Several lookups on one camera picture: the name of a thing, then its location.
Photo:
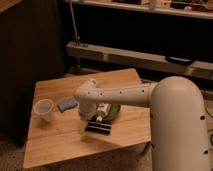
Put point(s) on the wooden folding table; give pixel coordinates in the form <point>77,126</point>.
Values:
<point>60,140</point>

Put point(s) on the metal stand pole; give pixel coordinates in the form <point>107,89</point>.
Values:
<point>76,36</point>

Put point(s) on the green plate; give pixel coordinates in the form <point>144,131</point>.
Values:
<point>113,112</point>

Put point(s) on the blue sponge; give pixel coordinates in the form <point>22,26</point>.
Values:
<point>66,104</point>

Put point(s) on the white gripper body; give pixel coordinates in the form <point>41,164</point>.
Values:
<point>82,125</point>

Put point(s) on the translucent white cup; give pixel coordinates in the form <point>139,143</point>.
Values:
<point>44,109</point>

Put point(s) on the white glue bottle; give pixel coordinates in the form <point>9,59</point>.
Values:
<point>102,111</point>

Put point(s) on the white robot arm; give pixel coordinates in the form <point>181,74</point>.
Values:
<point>179,135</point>

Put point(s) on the wooden shelf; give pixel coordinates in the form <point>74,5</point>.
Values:
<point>149,7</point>

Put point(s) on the black case handle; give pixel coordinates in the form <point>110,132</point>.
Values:
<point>179,61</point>

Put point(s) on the long grey case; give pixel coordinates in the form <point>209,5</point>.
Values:
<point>197,69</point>

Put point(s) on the black whiteboard eraser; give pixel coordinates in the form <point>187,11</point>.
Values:
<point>102,128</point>

